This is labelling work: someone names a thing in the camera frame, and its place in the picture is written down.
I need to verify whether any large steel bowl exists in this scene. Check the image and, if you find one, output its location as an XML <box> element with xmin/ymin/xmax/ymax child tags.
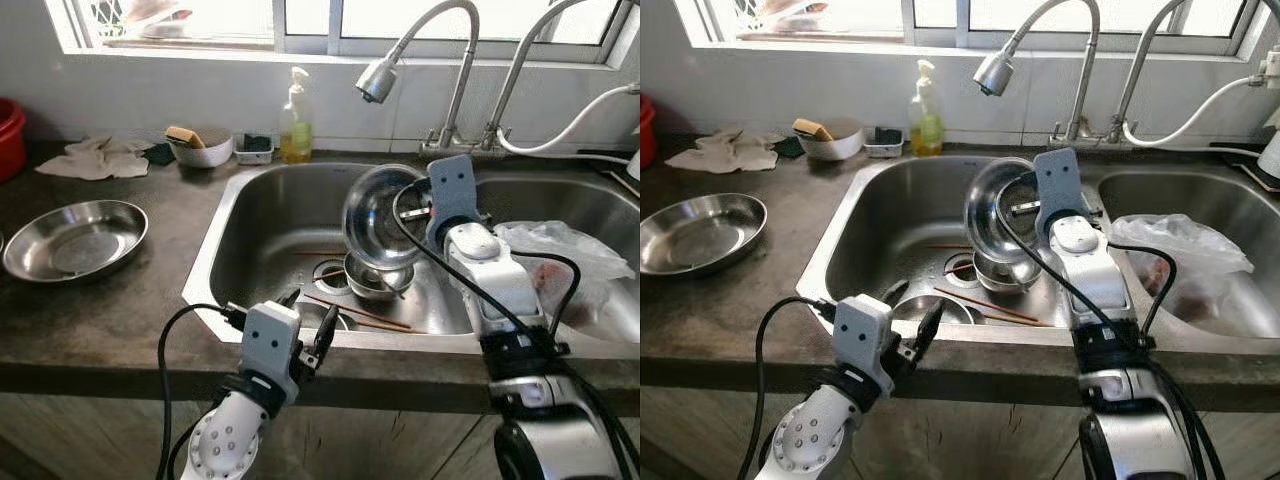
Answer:
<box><xmin>963</xmin><ymin>157</ymin><xmax>1041</xmax><ymax>266</ymax></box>
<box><xmin>342</xmin><ymin>165</ymin><xmax>433</xmax><ymax>271</ymax></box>

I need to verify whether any shallow steel dish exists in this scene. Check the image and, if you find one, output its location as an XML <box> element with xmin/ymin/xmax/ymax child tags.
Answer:
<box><xmin>888</xmin><ymin>294</ymin><xmax>973</xmax><ymax>327</ymax></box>
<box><xmin>300</xmin><ymin>303</ymin><xmax>351</xmax><ymax>333</ymax></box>

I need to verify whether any round steel sink drain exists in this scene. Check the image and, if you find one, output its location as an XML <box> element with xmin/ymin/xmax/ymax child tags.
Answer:
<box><xmin>312</xmin><ymin>258</ymin><xmax>349</xmax><ymax>296</ymax></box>
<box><xmin>942</xmin><ymin>252</ymin><xmax>979</xmax><ymax>289</ymax></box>

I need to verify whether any small deep steel bowl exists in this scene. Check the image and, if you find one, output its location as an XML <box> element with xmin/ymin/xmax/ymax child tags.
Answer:
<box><xmin>972</xmin><ymin>248</ymin><xmax>1043</xmax><ymax>294</ymax></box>
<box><xmin>343</xmin><ymin>252</ymin><xmax>413</xmax><ymax>303</ymax></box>

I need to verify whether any stainless steel double sink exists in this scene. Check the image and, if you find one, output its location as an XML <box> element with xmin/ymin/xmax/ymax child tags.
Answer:
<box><xmin>797</xmin><ymin>150</ymin><xmax>1280</xmax><ymax>346</ymax></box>
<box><xmin>182</xmin><ymin>160</ymin><xmax>641</xmax><ymax>346</ymax></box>

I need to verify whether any yellow dish soap bottle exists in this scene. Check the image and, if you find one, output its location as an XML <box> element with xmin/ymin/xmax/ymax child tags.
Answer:
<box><xmin>279</xmin><ymin>67</ymin><xmax>313</xmax><ymax>164</ymax></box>
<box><xmin>908</xmin><ymin>60</ymin><xmax>945</xmax><ymax>158</ymax></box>

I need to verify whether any steel gooseneck faucet spray head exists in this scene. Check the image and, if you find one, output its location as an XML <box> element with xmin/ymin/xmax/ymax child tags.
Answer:
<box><xmin>356</xmin><ymin>0</ymin><xmax>481</xmax><ymax>156</ymax></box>
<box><xmin>973</xmin><ymin>0</ymin><xmax>1101</xmax><ymax>147</ymax></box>

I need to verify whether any clear plastic tray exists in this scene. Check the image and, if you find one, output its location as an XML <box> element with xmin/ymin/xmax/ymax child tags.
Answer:
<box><xmin>863</xmin><ymin>127</ymin><xmax>906</xmax><ymax>159</ymax></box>
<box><xmin>233</xmin><ymin>133</ymin><xmax>276</xmax><ymax>165</ymax></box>

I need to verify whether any clear plastic bag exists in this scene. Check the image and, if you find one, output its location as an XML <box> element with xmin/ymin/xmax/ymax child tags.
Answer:
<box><xmin>495</xmin><ymin>220</ymin><xmax>636</xmax><ymax>321</ymax></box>
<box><xmin>1108</xmin><ymin>213</ymin><xmax>1256</xmax><ymax>321</ymax></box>

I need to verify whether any steel gooseneck faucet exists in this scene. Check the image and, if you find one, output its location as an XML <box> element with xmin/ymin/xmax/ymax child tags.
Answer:
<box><xmin>480</xmin><ymin>0</ymin><xmax>641</xmax><ymax>153</ymax></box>
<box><xmin>1105</xmin><ymin>0</ymin><xmax>1251</xmax><ymax>146</ymax></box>

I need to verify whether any white plastic bowl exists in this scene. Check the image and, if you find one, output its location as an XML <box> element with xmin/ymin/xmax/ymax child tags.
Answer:
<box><xmin>165</xmin><ymin>125</ymin><xmax>236</xmax><ymax>169</ymax></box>
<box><xmin>795</xmin><ymin>117</ymin><xmax>866</xmax><ymax>162</ymax></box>

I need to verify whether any oval steel plate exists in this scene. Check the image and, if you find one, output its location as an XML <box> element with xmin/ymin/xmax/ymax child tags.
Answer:
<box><xmin>641</xmin><ymin>192</ymin><xmax>769</xmax><ymax>278</ymax></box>
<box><xmin>2</xmin><ymin>199</ymin><xmax>149</xmax><ymax>284</ymax></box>

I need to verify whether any beige crumpled cloth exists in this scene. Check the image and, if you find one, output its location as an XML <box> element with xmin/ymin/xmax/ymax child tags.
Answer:
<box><xmin>665</xmin><ymin>128</ymin><xmax>781</xmax><ymax>173</ymax></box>
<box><xmin>35</xmin><ymin>135</ymin><xmax>151</xmax><ymax>181</ymax></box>

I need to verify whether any wooden cabinet front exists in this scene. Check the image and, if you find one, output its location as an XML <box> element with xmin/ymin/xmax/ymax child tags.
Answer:
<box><xmin>0</xmin><ymin>390</ymin><xmax>501</xmax><ymax>480</ymax></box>
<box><xmin>640</xmin><ymin>385</ymin><xmax>1280</xmax><ymax>480</ymax></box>

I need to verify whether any white appliance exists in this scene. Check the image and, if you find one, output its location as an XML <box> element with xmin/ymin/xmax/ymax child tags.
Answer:
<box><xmin>1256</xmin><ymin>127</ymin><xmax>1280</xmax><ymax>182</ymax></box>

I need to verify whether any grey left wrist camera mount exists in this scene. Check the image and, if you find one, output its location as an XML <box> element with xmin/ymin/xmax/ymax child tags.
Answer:
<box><xmin>239</xmin><ymin>300</ymin><xmax>302</xmax><ymax>403</ymax></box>
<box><xmin>832</xmin><ymin>294</ymin><xmax>895</xmax><ymax>398</ymax></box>

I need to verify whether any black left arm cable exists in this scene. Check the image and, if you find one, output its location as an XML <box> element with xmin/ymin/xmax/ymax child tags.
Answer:
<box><xmin>155</xmin><ymin>303</ymin><xmax>247</xmax><ymax>480</ymax></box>
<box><xmin>738</xmin><ymin>296</ymin><xmax>837</xmax><ymax>480</ymax></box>

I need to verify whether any black looped cable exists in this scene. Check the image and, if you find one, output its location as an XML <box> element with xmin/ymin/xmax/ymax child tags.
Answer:
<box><xmin>510</xmin><ymin>250</ymin><xmax>583</xmax><ymax>341</ymax></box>
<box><xmin>1106</xmin><ymin>240</ymin><xmax>1179</xmax><ymax>336</ymax></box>

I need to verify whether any white window frame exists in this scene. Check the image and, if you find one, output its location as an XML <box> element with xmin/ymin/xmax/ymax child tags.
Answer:
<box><xmin>672</xmin><ymin>0</ymin><xmax>1280</xmax><ymax>63</ymax></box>
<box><xmin>45</xmin><ymin>0</ymin><xmax>641</xmax><ymax>67</ymax></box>

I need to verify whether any white flexible hose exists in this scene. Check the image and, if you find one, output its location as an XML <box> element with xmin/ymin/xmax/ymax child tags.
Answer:
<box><xmin>1122</xmin><ymin>75</ymin><xmax>1280</xmax><ymax>149</ymax></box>
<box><xmin>497</xmin><ymin>84</ymin><xmax>641</xmax><ymax>157</ymax></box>

